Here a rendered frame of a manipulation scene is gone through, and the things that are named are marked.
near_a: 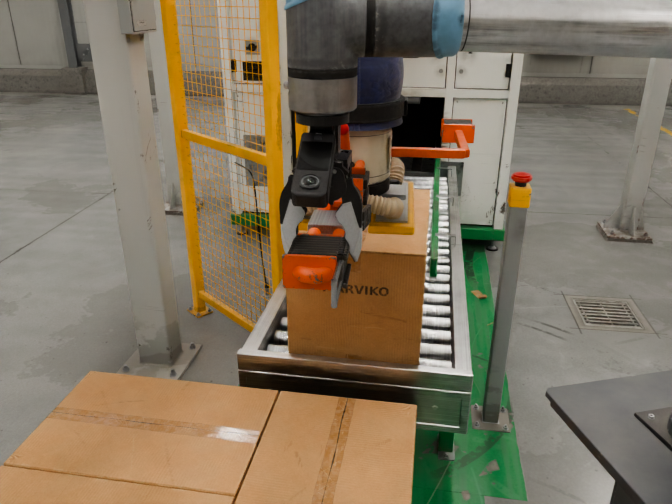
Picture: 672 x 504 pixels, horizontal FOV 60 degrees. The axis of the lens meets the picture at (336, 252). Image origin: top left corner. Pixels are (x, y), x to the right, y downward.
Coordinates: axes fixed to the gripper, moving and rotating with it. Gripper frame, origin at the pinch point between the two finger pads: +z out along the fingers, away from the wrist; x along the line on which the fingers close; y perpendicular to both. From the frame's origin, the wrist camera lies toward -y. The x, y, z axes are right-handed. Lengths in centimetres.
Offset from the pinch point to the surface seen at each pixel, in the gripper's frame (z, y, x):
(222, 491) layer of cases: 71, 22, 27
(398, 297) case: 44, 73, -10
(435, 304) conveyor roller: 73, 124, -24
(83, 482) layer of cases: 71, 21, 61
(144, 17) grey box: -27, 146, 89
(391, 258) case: 32, 73, -8
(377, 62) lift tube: -22, 50, -4
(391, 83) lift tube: -17, 53, -7
